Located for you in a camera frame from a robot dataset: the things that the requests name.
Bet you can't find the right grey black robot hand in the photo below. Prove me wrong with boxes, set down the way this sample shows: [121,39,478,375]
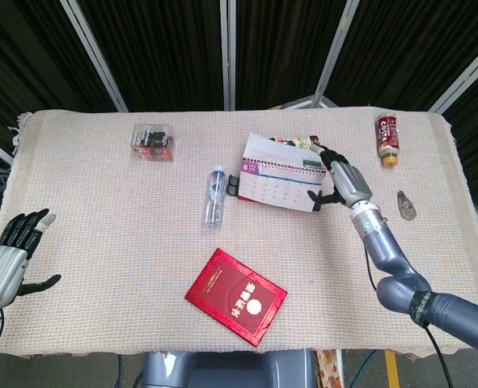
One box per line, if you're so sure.
[307,141,375,212]

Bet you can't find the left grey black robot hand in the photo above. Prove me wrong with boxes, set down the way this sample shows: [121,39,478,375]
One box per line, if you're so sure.
[0,208,62,309]

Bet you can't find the red desk calendar spiral-bound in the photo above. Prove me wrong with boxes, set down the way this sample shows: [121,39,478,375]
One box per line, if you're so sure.
[237,131,329,213]

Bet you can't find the Costa coffee drink bottle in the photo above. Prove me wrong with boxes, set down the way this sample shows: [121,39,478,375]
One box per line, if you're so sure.
[374,112,401,167]

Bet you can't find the beige woven tablecloth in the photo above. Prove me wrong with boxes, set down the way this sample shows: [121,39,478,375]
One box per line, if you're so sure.
[0,105,478,361]

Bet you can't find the black plastic stand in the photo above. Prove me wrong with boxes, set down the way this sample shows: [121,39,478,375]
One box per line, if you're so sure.
[224,175,242,198]

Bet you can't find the clear plastic water bottle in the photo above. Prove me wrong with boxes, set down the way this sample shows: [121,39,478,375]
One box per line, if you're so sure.
[201,165,227,231]

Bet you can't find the red certificate book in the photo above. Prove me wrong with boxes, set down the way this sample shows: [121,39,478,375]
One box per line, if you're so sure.
[184,247,288,348]

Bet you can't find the patterned cardboard box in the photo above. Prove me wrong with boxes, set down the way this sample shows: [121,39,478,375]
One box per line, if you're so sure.
[317,349,343,388]

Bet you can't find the clear box with toy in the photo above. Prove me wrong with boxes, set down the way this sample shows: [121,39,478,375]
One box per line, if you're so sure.
[131,122,178,163]

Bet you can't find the dark folding partition screen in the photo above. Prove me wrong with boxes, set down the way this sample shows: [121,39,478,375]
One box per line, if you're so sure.
[0,0,478,219]

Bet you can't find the grey robot torso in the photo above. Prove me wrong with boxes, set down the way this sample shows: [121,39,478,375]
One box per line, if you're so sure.
[135,350,319,388]

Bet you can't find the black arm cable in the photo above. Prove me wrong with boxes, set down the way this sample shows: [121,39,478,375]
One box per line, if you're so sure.
[363,242,454,388]

